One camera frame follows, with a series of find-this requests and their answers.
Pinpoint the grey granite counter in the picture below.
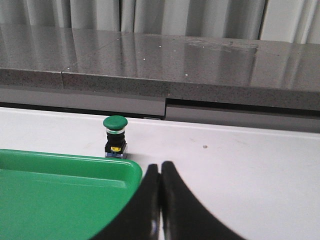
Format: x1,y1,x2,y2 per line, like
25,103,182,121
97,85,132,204
0,24,320,133

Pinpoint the green mushroom push button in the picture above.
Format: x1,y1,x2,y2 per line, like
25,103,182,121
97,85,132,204
103,115,128,159

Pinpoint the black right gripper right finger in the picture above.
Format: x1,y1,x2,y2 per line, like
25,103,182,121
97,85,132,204
160,161,243,240

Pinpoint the green plastic tray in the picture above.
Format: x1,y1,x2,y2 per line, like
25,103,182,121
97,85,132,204
0,149,142,240

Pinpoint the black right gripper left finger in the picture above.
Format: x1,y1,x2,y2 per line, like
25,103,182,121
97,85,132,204
92,164,160,240

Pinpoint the white pleated curtain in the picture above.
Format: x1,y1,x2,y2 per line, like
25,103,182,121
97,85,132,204
0,0,320,44

